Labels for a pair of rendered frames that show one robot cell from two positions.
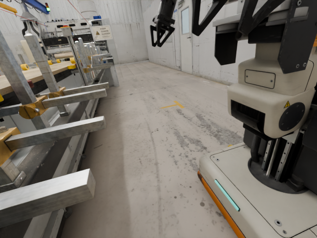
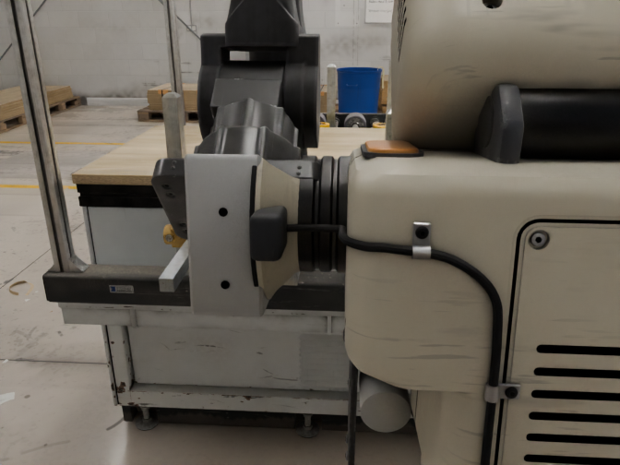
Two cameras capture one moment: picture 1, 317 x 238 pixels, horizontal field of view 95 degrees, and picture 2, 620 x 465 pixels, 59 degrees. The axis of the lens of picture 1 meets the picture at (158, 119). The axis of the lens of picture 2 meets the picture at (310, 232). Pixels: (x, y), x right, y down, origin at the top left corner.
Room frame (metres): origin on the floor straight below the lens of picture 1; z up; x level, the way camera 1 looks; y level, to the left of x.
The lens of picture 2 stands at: (0.46, -0.82, 1.31)
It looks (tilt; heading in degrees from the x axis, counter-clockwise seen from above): 22 degrees down; 106
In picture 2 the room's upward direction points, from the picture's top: straight up
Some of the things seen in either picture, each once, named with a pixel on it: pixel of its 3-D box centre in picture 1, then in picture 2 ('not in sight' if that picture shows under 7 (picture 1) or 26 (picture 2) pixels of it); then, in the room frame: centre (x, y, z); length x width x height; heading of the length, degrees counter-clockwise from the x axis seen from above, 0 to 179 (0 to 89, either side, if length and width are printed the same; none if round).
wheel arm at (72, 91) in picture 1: (70, 92); not in sight; (0.84, 0.48, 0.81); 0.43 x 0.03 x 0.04; 102
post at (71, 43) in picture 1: (78, 63); not in sight; (1.51, 0.68, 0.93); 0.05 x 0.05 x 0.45; 12
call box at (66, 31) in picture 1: (67, 32); not in sight; (1.51, 0.68, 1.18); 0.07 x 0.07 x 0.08; 12
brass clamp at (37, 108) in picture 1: (36, 106); not in sight; (0.57, 0.48, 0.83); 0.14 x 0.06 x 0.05; 12
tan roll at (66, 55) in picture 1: (79, 53); not in sight; (4.44, 1.88, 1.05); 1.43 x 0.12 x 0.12; 102
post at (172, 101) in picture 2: not in sight; (180, 195); (-0.19, 0.31, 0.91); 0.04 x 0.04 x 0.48; 12
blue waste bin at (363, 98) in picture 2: not in sight; (359, 97); (-0.84, 5.92, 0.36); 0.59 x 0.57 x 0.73; 102
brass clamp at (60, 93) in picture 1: (58, 94); not in sight; (0.81, 0.53, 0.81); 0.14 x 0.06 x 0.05; 12
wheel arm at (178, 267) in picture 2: not in sight; (194, 244); (-0.14, 0.27, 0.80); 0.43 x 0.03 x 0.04; 102
